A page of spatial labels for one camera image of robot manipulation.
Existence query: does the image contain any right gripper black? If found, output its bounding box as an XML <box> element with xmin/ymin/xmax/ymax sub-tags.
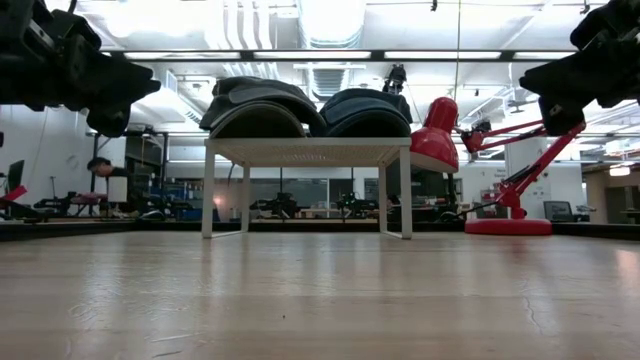
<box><xmin>518</xmin><ymin>0</ymin><xmax>640</xmax><ymax>138</ymax></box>

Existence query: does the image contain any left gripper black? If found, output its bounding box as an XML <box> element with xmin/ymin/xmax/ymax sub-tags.
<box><xmin>0</xmin><ymin>0</ymin><xmax>163</xmax><ymax>139</ymax></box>

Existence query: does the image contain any person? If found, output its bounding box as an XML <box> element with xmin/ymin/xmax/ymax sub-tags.
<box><xmin>86</xmin><ymin>156</ymin><xmax>134</xmax><ymax>217</ymax></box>

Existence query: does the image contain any black overhead light beam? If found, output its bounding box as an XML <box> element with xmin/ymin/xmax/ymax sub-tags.
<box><xmin>99</xmin><ymin>48</ymin><xmax>581</xmax><ymax>63</ymax></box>

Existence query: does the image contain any black laptop screen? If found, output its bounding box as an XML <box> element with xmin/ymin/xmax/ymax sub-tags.
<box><xmin>543</xmin><ymin>200</ymin><xmax>575</xmax><ymax>223</ymax></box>

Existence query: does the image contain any black background monitor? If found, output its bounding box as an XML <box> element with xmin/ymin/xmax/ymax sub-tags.
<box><xmin>5</xmin><ymin>159</ymin><xmax>26</xmax><ymax>201</ymax></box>

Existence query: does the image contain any red desk lamp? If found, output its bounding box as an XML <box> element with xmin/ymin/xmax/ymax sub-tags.
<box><xmin>409</xmin><ymin>96</ymin><xmax>587</xmax><ymax>236</ymax></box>

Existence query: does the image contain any black ceiling spotlight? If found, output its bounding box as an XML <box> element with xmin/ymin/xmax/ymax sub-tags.
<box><xmin>382</xmin><ymin>63</ymin><xmax>408</xmax><ymax>96</ymax></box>

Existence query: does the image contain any black aluminium table frame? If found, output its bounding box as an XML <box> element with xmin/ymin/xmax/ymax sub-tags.
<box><xmin>0</xmin><ymin>218</ymin><xmax>640</xmax><ymax>243</ymax></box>

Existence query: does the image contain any black lamp cord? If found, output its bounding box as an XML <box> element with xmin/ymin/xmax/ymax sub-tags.
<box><xmin>439</xmin><ymin>199</ymin><xmax>504</xmax><ymax>222</ymax></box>

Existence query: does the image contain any white wire shelf rack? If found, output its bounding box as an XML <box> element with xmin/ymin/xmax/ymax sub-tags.
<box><xmin>201</xmin><ymin>135</ymin><xmax>414</xmax><ymax>240</ymax></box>

